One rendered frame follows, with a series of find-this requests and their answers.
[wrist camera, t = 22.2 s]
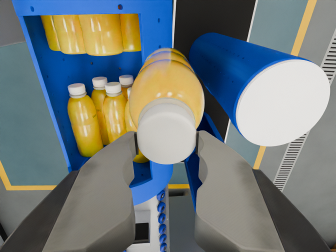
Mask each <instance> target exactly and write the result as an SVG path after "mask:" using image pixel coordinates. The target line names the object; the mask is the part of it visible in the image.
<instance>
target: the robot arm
mask: <svg viewBox="0 0 336 252"><path fill-rule="evenodd" d="M195 154H196V155H198V157H199V171H198V177H199V179H200V180H201V182H202V185H201V186H200V187H199V188H198V190H197V193H196V208H195V227H194V239H195V242H196V243H197V245H198V246H199V247H201V248H202V249H203V250H204V251H206V252H332V251H331V249H330V248H329V246H328V245H327V244H326V242H325V241H324V239H323V238H322V237H321V235H320V234H319V233H318V232H317V230H316V229H315V228H314V227H313V225H312V224H311V223H310V222H309V221H308V220H307V219H306V218H305V216H304V215H303V214H302V213H301V212H300V211H299V210H298V209H297V208H296V207H295V206H294V205H293V204H292V203H291V202H290V200H289V199H288V198H287V197H286V196H285V195H284V194H283V193H282V192H281V191H280V190H279V189H278V188H277V187H276V186H275V185H274V183H273V182H272V181H271V180H270V179H269V178H268V177H267V176H266V175H265V174H264V173H263V172H262V171H261V170H260V169H254V168H253V167H252V166H251V165H250V164H249V163H248V162H247V161H246V160H245V159H244V158H243V157H242V156H241V155H240V154H238V153H237V152H236V151H235V150H233V149H232V148H230V147H229V146H228V145H226V144H225V143H223V142H222V141H220V140H219V139H217V138H216V137H214V136H213V135H211V134H210V133H208V132H207V131H205V130H200V131H196V147H195ZM136 155H139V147H138V140H137V132H135V131H128V132H126V133H125V134H123V135H122V136H120V137H119V138H117V139H116V140H114V141H113V142H111V143H110V144H108V145H107V146H105V147H104V148H102V149H101V150H99V151H98V152H97V153H96V154H94V155H93V156H92V157H91V158H90V159H89V160H88V161H87V162H86V163H85V164H84V165H83V166H82V167H81V168H80V169H79V170H73V171H71V172H70V173H69V174H68V175H67V176H66V177H65V178H64V179H63V180H62V181H61V182H60V183H59V184H58V185H57V186H56V187H55V188H54V189H53V190H52V191H51V192H50V193H49V194H48V195H47V196H46V197H45V198H44V199H43V200H42V201H41V202H40V203H39V204H38V205H37V206H36V207H35V208H34V209H33V210H32V211H31V212H30V213H29V214H28V215H27V216H26V217H25V219H24V220H23V221H22V222H21V223H20V224H19V225H18V226H17V227H16V228H15V230H14V231H13V232H12V233H11V234H10V235H9V237H8V238H7V239H6V240H5V242H4V243H3V244H2V246H1V247H0V252H123V251H125V250H126V249H127V248H128V247H130V246H131V245H132V243H133V242H134V240H135V235H136V216H135V209H134V202H133V195H132V190H131V189H130V188H129V185H130V183H131V182H132V180H133V179H134V177H135V174H134V166H133V160H134V158H135V157H136Z"/></svg>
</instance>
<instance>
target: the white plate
mask: <svg viewBox="0 0 336 252"><path fill-rule="evenodd" d="M329 98H330V83H329V80H328V77H327V75H326V74H325V72H324V71H323V70H322V69H321V68H320V67H319V66H318V65H316V64H314V63H312V62H310V61H306V60H301V59H291V60H285V61H281V62H278V63H275V64H273V65H271V66H269V67H267V68H266V69H264V70H263V71H261V72H260V73H259V74H257V75H256V76H255V77H254V78H253V79H252V80H251V81H250V82H249V83H248V84H247V86H246V87H245V88H244V90H243V92H242V93H241V95H240V97H239V100H238V103H237V106H236V112H235V118H236V124H237V127H238V129H239V131H240V132H241V134H242V135H243V136H244V137H245V138H246V139H247V140H248V141H250V142H252V143H254V144H256V145H260V146H267V147H272V146H279V145H283V144H286V143H289V142H292V141H294V140H296V139H298V138H299V137H301V136H302V135H304V134H305V133H307V132H308V131H309V130H310V129H311V128H312V127H313V126H314V125H315V124H316V123H317V122H318V121H319V119H320V118H321V116H322V115H323V113H324V111H325V109H326V107H327V105H328V102H329Z"/></svg>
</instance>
